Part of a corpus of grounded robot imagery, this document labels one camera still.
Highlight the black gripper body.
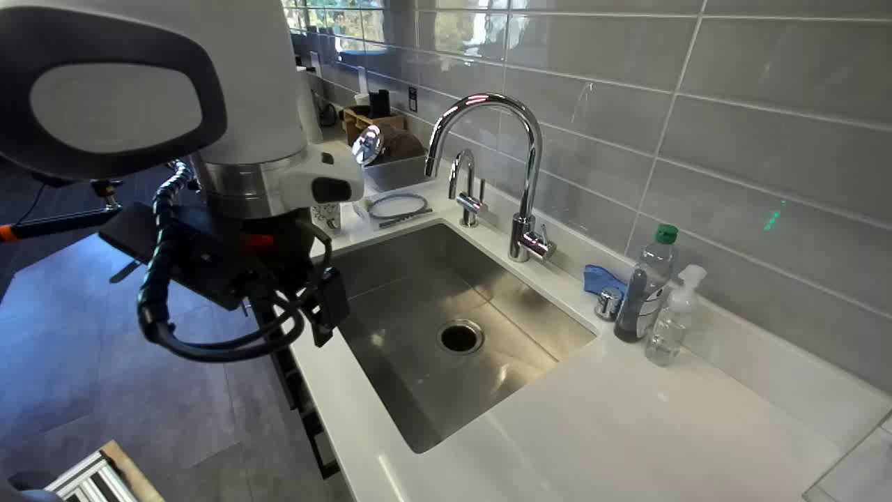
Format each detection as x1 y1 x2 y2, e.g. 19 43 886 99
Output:
189 211 348 349

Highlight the tall chrome kitchen tap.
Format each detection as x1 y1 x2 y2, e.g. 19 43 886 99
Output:
423 91 556 261

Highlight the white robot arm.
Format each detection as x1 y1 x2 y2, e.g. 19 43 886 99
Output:
0 0 362 361

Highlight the small chrome filter tap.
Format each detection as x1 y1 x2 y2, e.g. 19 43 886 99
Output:
448 149 487 225

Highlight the clear plastic container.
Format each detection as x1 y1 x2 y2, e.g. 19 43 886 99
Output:
341 107 426 192

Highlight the stainless steel sink basin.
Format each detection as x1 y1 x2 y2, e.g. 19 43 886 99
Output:
337 225 595 453

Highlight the wooden cart with rails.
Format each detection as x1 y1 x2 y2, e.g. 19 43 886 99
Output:
47 439 164 502

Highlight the blue sponge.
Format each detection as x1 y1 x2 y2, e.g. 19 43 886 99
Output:
582 265 628 297

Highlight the dark dish soap bottle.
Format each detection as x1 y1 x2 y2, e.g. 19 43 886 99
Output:
613 266 667 343

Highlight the green cap plastic bottle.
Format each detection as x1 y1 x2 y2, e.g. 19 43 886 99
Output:
639 222 678 283

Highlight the clear spray bottle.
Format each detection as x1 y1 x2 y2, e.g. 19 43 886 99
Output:
643 265 708 364

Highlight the black cable bundle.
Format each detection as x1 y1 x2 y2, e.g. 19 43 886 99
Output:
133 159 337 364

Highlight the black camera tripod mount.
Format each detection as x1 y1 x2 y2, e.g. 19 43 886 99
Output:
0 177 124 243

